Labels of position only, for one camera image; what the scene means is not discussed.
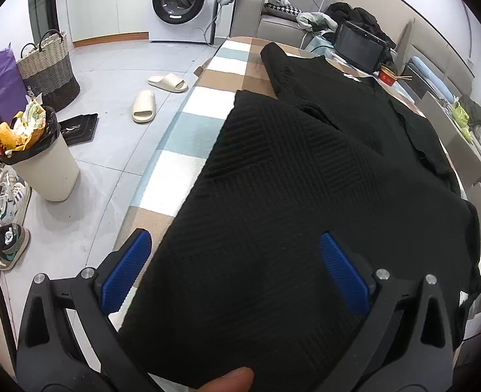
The grey sofa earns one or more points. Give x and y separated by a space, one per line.
249 20

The white lower cabinets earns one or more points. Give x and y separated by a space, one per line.
101 21

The cream slipper far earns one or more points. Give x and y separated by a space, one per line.
169 82

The plaid checkered bed cover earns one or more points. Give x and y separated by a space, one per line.
183 138

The cream slipper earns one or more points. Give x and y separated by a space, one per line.
144 107
169 82

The black knit sweater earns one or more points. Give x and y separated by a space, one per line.
306 195

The red instant noodle cup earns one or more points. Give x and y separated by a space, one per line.
389 77

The purple bag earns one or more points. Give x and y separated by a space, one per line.
12 90

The white green sneaker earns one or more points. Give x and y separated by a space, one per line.
15 195

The woven laundry basket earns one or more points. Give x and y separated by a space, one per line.
46 70

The grey bed with bedding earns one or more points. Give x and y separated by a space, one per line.
435 99

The operator left hand thumb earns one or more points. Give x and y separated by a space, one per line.
239 380

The black jacket pile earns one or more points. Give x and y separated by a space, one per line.
341 12

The black monitor screen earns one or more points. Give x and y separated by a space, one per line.
358 47

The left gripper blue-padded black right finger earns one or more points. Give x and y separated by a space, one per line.
405 341

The cream trash bin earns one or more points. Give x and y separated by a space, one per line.
34 147

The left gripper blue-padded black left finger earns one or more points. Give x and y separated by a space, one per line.
66 340

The green plush toy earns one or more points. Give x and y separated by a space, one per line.
460 116

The cream slipper near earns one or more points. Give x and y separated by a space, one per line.
144 107

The white front-load washing machine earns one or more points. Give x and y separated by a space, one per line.
190 21

